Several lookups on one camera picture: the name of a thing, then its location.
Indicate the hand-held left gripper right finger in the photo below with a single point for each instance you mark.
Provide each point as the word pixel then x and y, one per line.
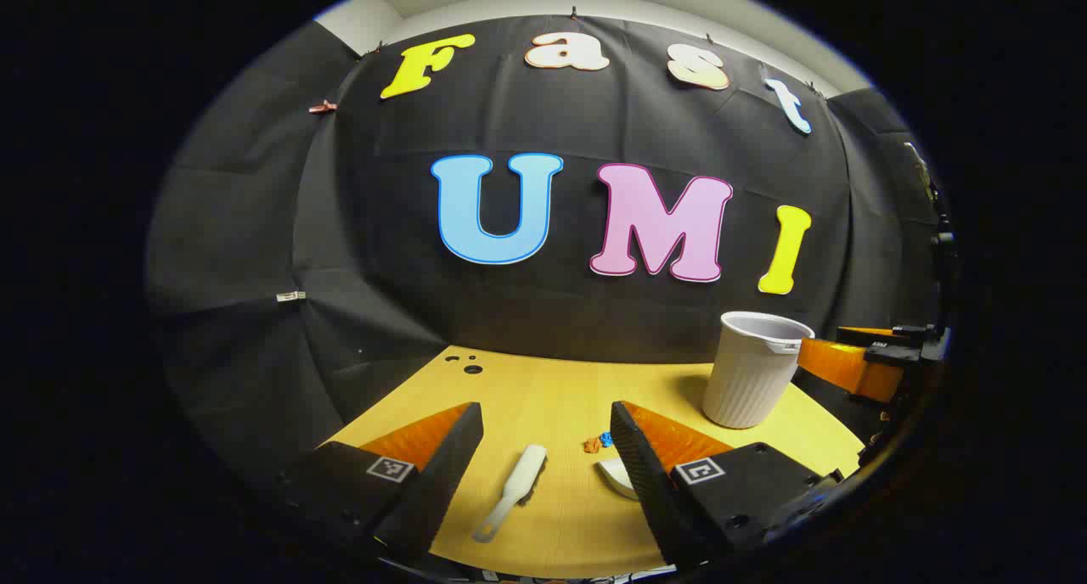
pixel 641 482

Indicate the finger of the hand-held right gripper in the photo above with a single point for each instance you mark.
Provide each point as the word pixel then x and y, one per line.
pixel 849 367
pixel 875 336

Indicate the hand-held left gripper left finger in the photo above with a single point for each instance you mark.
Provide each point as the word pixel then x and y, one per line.
pixel 442 474

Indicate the white dustpan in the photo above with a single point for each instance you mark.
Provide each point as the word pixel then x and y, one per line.
pixel 618 475

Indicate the small white broom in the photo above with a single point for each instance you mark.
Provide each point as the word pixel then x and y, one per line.
pixel 518 486

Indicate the white ribbed garbage bin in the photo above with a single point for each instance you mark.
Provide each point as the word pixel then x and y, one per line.
pixel 747 380

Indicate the wooden desktop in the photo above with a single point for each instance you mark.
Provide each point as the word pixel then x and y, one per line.
pixel 552 397

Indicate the small white tag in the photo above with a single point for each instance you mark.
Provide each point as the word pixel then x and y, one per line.
pixel 290 296

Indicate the copper clip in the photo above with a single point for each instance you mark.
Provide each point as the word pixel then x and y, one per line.
pixel 323 107

